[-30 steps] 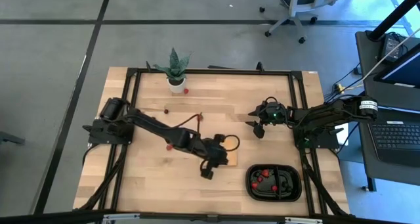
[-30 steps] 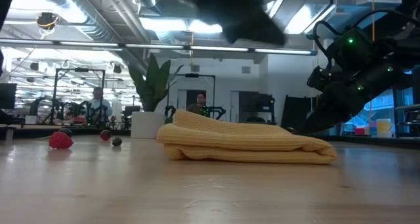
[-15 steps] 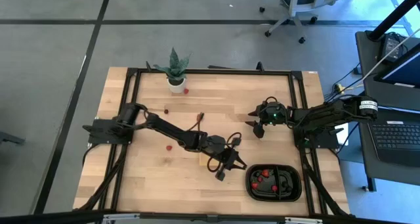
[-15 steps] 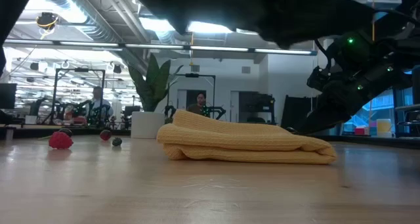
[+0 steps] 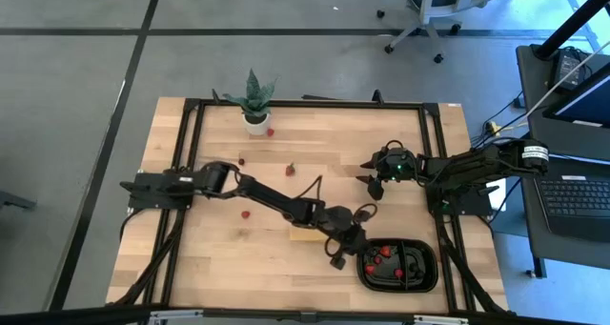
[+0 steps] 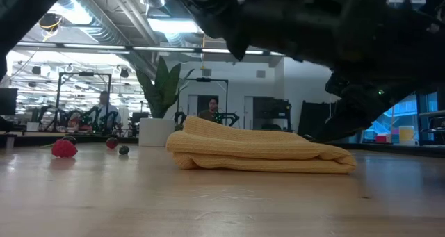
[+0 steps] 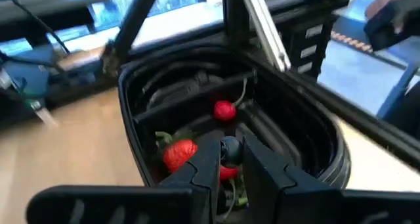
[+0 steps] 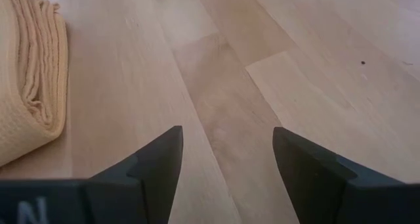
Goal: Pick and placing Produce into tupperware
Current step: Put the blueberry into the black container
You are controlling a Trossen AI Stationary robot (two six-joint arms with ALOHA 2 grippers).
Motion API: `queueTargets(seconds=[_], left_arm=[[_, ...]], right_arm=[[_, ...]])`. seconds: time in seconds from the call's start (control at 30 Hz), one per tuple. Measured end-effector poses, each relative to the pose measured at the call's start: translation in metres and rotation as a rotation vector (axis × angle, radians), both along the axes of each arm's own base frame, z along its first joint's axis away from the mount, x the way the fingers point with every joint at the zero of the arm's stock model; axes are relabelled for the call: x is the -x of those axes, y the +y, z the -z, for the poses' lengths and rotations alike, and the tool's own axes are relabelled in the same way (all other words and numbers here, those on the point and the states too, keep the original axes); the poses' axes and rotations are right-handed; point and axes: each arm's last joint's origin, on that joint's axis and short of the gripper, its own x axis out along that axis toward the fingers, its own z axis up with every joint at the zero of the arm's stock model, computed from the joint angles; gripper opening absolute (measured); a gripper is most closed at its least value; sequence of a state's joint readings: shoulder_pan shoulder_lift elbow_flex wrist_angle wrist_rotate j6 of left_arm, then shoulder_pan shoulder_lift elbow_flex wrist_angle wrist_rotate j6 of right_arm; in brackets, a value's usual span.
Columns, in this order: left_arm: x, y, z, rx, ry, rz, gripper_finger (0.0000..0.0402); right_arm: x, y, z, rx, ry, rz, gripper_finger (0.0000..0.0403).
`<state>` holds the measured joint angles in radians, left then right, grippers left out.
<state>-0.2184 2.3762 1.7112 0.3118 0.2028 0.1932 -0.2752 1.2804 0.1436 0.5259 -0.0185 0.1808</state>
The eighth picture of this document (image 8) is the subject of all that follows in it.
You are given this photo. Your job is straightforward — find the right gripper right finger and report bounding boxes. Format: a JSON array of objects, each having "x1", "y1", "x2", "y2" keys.
[{"x1": 272, "y1": 127, "x2": 420, "y2": 224}]

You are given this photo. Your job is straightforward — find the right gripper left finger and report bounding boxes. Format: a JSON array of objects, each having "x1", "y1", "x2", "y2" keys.
[{"x1": 0, "y1": 125, "x2": 184, "y2": 224}]

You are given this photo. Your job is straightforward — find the yellow cloth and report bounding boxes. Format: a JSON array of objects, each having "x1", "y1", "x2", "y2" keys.
[{"x1": 0, "y1": 0, "x2": 69, "y2": 168}]

